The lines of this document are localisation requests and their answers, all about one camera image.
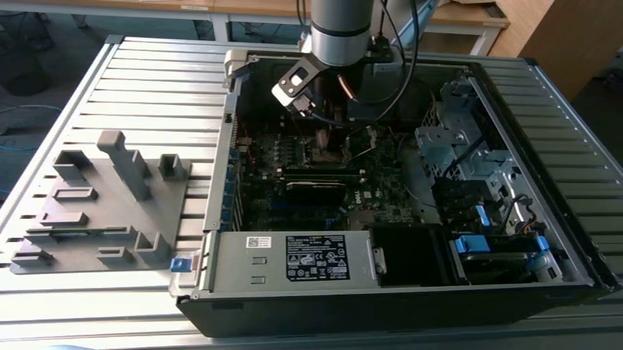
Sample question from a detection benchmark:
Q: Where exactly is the blue disk carrier handle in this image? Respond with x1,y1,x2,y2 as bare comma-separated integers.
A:
469,204,490,228

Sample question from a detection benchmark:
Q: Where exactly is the silver power supply unit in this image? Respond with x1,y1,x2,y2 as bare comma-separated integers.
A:
191,230,381,292

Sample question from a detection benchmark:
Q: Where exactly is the black PC case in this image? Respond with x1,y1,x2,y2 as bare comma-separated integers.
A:
167,49,623,338

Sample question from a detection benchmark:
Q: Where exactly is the hard disk in blue carrier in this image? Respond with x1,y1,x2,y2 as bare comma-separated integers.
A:
449,233,553,286

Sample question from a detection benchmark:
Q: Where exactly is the grey case release handle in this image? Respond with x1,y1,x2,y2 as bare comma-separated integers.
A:
221,50,250,89

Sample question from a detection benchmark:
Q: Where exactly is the CPU socket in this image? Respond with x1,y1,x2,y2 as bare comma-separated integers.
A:
300,135,357,169

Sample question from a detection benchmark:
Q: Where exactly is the green motherboard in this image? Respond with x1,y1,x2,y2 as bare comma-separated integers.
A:
232,112,441,233

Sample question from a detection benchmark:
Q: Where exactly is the CPU with silver top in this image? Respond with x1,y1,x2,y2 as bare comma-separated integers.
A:
314,128,342,151

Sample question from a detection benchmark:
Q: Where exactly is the graphics card with black cooler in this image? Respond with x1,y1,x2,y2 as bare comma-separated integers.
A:
284,180,348,214

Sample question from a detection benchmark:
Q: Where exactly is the wooden desk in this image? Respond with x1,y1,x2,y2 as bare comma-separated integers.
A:
213,0,512,56
0,0,217,43

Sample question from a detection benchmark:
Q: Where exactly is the wooden cabinet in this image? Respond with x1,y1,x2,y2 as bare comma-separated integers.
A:
488,0,623,100

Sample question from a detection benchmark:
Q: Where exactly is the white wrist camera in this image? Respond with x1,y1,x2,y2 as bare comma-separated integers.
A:
270,56,325,118

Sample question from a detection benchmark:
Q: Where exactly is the grey parts rack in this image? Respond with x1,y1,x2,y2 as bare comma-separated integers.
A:
7,130,193,274

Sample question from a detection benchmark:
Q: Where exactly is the orange yellow wire bundle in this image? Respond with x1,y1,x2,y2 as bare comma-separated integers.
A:
513,214,544,238

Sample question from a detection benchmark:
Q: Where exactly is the metal wire locking lever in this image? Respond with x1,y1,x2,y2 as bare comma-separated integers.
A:
289,115,308,143

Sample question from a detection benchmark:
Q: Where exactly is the black disk bay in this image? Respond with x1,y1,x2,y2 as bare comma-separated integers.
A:
430,177,502,230

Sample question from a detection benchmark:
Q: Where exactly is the finned chipset heat sink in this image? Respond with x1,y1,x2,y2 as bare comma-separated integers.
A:
348,209,377,228

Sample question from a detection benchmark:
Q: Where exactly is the silver metal drive cage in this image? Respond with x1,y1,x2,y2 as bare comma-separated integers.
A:
412,78,525,205

